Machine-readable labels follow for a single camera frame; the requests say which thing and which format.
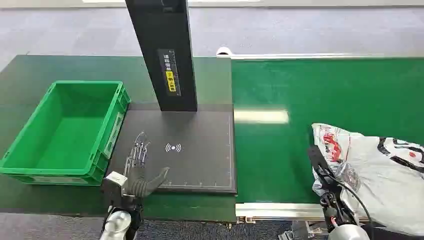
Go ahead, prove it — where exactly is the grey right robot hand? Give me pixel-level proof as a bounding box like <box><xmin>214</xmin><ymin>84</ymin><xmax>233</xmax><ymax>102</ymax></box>
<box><xmin>307</xmin><ymin>145</ymin><xmax>359</xmax><ymax>233</ymax></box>

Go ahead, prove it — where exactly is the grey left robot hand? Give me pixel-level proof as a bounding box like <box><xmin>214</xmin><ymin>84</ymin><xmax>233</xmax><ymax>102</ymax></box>
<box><xmin>122</xmin><ymin>131</ymin><xmax>171</xmax><ymax>200</ymax></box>

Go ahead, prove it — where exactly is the white plastic parcel bag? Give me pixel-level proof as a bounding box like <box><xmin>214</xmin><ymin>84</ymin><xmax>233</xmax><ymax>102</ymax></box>
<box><xmin>310</xmin><ymin>122</ymin><xmax>424</xmax><ymax>237</ymax></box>

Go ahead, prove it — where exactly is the green conveyor belt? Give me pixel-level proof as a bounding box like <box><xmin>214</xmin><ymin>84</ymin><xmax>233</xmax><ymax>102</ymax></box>
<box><xmin>230</xmin><ymin>57</ymin><xmax>424</xmax><ymax>205</ymax></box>

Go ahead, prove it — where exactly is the green plastic crate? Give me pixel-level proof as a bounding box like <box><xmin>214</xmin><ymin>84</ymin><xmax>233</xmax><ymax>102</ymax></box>
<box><xmin>0</xmin><ymin>80</ymin><xmax>132</xmax><ymax>187</ymax></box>

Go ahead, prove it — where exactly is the black and yellow warning label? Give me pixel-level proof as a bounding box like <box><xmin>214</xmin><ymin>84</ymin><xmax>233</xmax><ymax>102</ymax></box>
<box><xmin>157</xmin><ymin>48</ymin><xmax>183</xmax><ymax>98</ymax></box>

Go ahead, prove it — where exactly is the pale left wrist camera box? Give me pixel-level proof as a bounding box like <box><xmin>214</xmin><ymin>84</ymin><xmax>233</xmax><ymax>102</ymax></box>
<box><xmin>100</xmin><ymin>170</ymin><xmax>129</xmax><ymax>207</ymax></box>

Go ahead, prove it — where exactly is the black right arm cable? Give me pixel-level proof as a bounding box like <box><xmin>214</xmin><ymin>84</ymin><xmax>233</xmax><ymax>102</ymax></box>
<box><xmin>331</xmin><ymin>177</ymin><xmax>374</xmax><ymax>227</ymax></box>

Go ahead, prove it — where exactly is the grey conveyor support bracket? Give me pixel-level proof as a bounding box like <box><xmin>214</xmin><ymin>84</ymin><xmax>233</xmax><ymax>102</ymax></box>
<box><xmin>277</xmin><ymin>220</ymin><xmax>324</xmax><ymax>240</ymax></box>

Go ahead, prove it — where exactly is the black scanner base plate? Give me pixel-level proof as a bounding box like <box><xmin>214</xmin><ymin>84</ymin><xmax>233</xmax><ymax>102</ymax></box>
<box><xmin>106</xmin><ymin>103</ymin><xmax>238</xmax><ymax>195</ymax></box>

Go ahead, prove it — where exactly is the black scanner post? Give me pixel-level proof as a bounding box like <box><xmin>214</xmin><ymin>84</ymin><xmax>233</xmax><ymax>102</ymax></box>
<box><xmin>124</xmin><ymin>0</ymin><xmax>199</xmax><ymax>113</ymax></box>

